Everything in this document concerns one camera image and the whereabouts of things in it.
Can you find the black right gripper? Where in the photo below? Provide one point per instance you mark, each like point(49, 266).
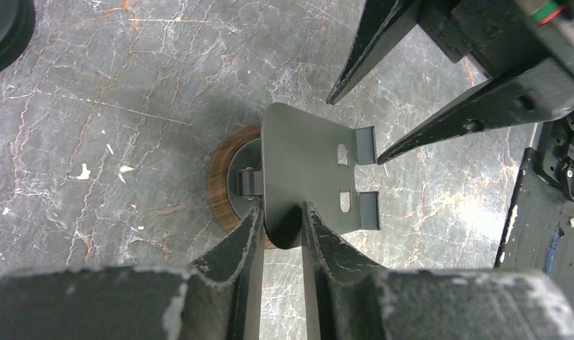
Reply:
point(525, 49)

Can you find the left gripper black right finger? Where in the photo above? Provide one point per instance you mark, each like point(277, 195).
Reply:
point(350, 296)

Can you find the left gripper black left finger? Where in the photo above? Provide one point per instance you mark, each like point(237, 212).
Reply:
point(216, 296)

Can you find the grey stand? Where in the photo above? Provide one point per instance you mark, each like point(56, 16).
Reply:
point(289, 158)

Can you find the black round base phone stand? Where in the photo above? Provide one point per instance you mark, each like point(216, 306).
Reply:
point(17, 24)

